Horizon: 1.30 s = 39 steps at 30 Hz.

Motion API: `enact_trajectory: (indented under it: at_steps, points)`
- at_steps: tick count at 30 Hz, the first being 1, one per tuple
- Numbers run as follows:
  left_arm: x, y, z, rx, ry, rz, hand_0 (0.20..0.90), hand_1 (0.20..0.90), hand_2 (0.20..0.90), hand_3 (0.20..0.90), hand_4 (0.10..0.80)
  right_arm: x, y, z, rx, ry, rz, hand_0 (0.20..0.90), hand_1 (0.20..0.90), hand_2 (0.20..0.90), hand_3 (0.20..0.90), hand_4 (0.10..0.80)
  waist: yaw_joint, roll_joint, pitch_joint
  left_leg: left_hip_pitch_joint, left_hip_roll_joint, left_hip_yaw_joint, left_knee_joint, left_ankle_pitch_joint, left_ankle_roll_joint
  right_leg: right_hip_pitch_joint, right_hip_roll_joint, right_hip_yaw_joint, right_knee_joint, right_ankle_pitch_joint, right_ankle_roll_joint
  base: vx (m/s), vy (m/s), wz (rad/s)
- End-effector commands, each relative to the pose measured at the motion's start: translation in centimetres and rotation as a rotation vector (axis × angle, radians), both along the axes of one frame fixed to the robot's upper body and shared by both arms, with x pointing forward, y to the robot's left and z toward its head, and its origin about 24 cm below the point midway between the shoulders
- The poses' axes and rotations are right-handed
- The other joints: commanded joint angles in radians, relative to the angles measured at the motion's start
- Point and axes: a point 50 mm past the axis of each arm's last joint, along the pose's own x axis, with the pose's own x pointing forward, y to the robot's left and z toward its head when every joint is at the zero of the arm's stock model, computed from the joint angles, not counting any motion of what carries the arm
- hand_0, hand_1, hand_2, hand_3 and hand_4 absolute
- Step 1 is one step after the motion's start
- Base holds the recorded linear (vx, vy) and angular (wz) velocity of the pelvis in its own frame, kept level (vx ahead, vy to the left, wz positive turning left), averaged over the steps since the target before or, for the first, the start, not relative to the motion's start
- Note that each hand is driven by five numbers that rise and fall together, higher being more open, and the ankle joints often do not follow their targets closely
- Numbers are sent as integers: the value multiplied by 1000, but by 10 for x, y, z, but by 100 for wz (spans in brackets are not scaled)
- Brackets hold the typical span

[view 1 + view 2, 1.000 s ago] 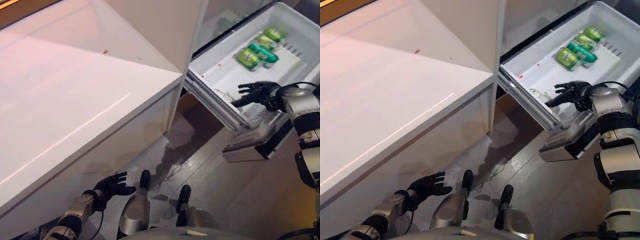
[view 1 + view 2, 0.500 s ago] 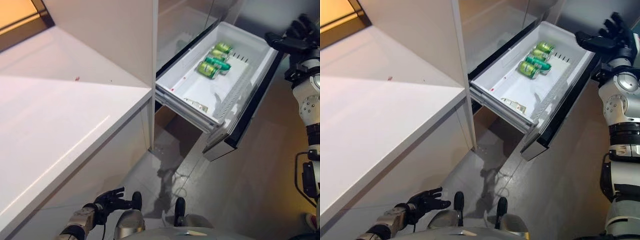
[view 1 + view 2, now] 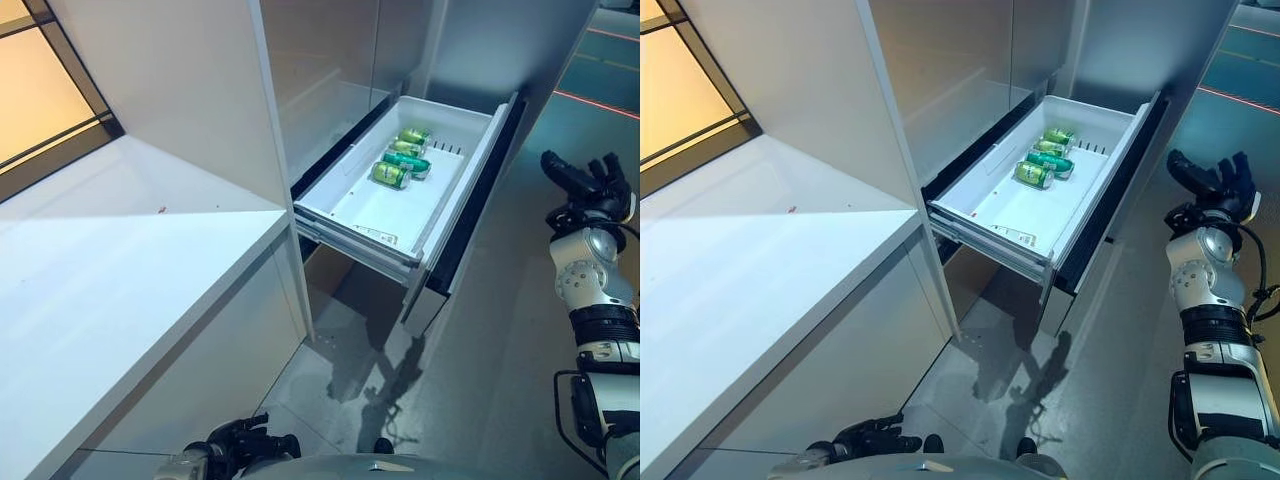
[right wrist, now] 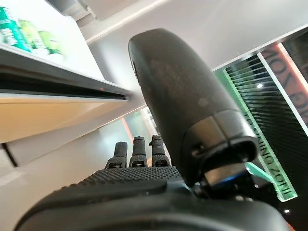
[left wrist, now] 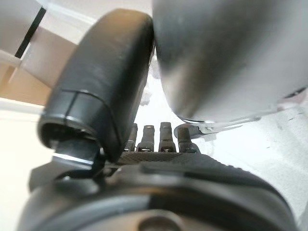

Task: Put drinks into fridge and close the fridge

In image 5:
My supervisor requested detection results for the beige steel fridge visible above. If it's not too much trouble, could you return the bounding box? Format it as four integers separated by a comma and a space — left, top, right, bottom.
0, 0, 97, 106

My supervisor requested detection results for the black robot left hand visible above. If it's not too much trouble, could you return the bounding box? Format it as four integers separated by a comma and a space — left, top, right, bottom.
16, 8, 296, 231

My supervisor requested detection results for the silver grey robot left leg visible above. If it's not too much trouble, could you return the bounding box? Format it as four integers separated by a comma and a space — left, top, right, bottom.
152, 0, 308, 137

